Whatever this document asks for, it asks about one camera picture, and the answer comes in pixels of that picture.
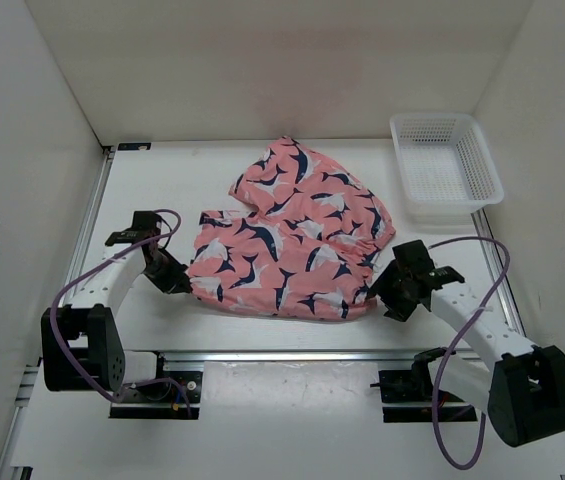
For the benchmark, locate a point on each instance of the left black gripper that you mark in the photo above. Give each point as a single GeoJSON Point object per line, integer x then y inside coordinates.
{"type": "Point", "coordinates": [173, 282]}

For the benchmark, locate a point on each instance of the white perforated plastic basket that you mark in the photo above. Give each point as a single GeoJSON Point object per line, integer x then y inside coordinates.
{"type": "Point", "coordinates": [445, 165]}

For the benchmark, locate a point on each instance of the aluminium frame rail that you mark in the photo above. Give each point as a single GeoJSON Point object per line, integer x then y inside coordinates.
{"type": "Point", "coordinates": [290, 355]}

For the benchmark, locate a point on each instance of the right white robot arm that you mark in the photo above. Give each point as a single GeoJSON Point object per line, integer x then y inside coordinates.
{"type": "Point", "coordinates": [517, 384]}

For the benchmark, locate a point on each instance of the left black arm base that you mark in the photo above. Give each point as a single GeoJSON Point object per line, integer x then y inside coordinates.
{"type": "Point", "coordinates": [165, 401]}

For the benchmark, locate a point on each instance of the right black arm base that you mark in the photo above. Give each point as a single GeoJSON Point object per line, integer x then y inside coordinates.
{"type": "Point", "coordinates": [406, 395]}

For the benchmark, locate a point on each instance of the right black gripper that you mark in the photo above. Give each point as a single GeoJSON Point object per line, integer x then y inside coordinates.
{"type": "Point", "coordinates": [400, 311]}

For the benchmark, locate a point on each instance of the pink shark print shorts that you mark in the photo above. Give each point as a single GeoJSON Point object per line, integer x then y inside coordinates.
{"type": "Point", "coordinates": [305, 247]}

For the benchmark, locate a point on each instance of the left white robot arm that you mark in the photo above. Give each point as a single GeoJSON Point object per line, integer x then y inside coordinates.
{"type": "Point", "coordinates": [81, 346]}

